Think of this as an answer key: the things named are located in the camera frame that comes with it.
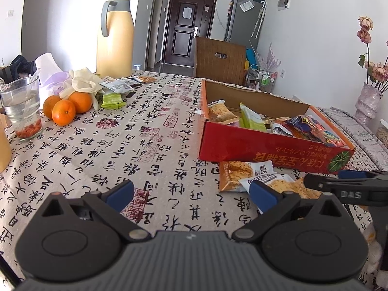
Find white orange cracker packet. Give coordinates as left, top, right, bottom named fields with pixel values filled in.
left=239, top=173, right=322, bottom=216

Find glass cup with goji berries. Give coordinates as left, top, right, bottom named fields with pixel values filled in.
left=0, top=76, right=42, bottom=141

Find tan cardboard object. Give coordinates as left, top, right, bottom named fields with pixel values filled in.
left=0, top=124, right=13, bottom=173

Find dried pink roses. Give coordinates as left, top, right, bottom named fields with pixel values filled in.
left=358, top=16, right=388, bottom=94

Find cream rubber glove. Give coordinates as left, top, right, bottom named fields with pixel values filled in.
left=59, top=68, right=105, bottom=99

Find green snack packet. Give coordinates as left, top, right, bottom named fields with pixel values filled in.
left=239, top=102, right=269, bottom=133
left=101, top=92, right=125, bottom=110

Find red cardboard box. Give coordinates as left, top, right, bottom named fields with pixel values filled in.
left=198, top=79, right=356, bottom=175

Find blue plastic bin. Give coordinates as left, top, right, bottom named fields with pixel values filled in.
left=245, top=48, right=260, bottom=67

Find glass jar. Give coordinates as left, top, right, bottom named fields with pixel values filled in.
left=375, top=125, right=388, bottom=150

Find dark jacket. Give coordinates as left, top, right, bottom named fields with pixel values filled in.
left=0, top=55, right=37, bottom=81

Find white umbrella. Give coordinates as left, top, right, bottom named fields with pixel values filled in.
left=253, top=0, right=267, bottom=39

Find wooden chair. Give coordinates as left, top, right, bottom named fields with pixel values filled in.
left=194, top=36, right=247, bottom=87

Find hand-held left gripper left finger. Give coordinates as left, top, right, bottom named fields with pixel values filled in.
left=39, top=179, right=151, bottom=244

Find orange fruit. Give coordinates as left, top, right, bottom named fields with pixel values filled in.
left=51, top=100, right=76, bottom=126
left=43, top=95, right=62, bottom=119
left=68, top=92, right=92, bottom=114

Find pink textured vase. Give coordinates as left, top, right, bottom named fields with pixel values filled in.
left=355, top=82, right=382, bottom=125

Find purple dried decor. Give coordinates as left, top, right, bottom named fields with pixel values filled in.
left=256, top=42, right=281, bottom=73

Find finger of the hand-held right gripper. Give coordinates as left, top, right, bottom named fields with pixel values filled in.
left=304, top=172, right=388, bottom=193
left=338, top=170, right=369, bottom=180

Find dark brown door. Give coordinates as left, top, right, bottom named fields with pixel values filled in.
left=162, top=0, right=218, bottom=69

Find grey patterned cloth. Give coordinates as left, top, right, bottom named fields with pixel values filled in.
left=318, top=107, right=388, bottom=170

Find purple tissue pack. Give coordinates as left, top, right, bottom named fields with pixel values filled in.
left=35, top=53, right=72, bottom=97

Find metal trolley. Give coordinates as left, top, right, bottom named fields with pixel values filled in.
left=245, top=69, right=278, bottom=93

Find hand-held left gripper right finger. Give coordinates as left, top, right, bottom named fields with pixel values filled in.
left=232, top=179, right=348, bottom=244

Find grey refrigerator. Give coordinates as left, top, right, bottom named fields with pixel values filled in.
left=224, top=0, right=264, bottom=44

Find red blue chip bag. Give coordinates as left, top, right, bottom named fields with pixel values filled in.
left=283, top=115, right=348, bottom=146

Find yellow thermos jug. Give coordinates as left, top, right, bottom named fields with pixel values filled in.
left=96, top=0, right=135, bottom=79

